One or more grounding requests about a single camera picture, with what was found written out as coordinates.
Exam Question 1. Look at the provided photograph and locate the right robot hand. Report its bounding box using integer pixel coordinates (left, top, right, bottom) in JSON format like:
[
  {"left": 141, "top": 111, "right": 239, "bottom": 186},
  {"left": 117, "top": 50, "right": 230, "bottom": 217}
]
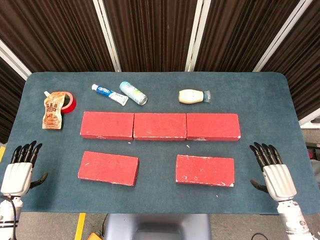
[{"left": 249, "top": 141, "right": 298, "bottom": 202}]

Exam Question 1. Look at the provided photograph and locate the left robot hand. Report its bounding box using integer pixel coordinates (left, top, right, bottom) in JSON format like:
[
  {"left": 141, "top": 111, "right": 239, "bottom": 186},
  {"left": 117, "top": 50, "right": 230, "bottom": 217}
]
[{"left": 0, "top": 140, "right": 49, "bottom": 197}]

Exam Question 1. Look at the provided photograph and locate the red brick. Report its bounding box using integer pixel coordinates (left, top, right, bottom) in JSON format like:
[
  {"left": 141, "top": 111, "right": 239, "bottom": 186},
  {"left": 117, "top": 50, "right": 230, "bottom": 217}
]
[
  {"left": 79, "top": 111, "right": 135, "bottom": 141},
  {"left": 186, "top": 113, "right": 242, "bottom": 143},
  {"left": 133, "top": 112, "right": 188, "bottom": 141},
  {"left": 175, "top": 154, "right": 236, "bottom": 188},
  {"left": 77, "top": 150, "right": 140, "bottom": 187}
]

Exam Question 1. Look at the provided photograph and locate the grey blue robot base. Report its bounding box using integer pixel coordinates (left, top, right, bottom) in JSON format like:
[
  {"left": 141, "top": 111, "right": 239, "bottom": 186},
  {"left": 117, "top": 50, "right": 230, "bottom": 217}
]
[{"left": 103, "top": 213, "right": 212, "bottom": 240}]

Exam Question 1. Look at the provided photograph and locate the orange sauce spout pouch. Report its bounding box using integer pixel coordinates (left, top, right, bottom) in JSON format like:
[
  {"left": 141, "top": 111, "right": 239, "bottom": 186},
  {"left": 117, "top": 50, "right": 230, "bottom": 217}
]
[{"left": 41, "top": 90, "right": 70, "bottom": 130}]

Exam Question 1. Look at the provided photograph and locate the red tape roll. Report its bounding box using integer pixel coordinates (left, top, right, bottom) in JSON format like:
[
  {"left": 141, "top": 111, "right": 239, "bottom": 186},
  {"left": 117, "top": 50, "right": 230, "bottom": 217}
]
[{"left": 61, "top": 92, "right": 77, "bottom": 115}]

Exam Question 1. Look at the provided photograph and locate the cream mayonnaise squeeze bottle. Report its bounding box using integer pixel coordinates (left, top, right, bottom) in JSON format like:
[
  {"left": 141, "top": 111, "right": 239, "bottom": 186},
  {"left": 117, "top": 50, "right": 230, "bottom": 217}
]
[{"left": 178, "top": 89, "right": 211, "bottom": 105}]

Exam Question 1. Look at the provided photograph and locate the blue white toothpaste tube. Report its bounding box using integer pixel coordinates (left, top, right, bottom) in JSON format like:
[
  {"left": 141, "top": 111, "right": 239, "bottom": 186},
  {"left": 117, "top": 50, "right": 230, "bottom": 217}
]
[{"left": 91, "top": 83, "right": 129, "bottom": 107}]

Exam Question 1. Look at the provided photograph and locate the blue felt table cover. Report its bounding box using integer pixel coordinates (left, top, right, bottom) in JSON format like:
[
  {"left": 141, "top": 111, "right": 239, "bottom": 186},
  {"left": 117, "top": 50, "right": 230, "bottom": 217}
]
[{"left": 0, "top": 71, "right": 320, "bottom": 216}]

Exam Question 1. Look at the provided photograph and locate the light blue drink can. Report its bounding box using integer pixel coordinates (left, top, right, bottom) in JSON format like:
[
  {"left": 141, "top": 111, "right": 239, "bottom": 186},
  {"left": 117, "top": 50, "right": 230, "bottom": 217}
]
[{"left": 119, "top": 80, "right": 149, "bottom": 106}]

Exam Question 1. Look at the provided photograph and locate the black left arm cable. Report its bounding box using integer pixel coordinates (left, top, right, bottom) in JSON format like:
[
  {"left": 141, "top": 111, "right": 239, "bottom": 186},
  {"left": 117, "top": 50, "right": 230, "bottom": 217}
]
[{"left": 0, "top": 196, "right": 19, "bottom": 240}]

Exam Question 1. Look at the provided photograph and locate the white partition frame post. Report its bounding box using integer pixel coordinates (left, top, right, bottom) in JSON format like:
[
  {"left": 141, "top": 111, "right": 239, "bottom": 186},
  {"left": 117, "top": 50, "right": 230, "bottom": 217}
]
[
  {"left": 298, "top": 109, "right": 320, "bottom": 127},
  {"left": 184, "top": 0, "right": 212, "bottom": 73},
  {"left": 0, "top": 39, "right": 32, "bottom": 81},
  {"left": 92, "top": 0, "right": 123, "bottom": 73},
  {"left": 252, "top": 0, "right": 315, "bottom": 73}
]

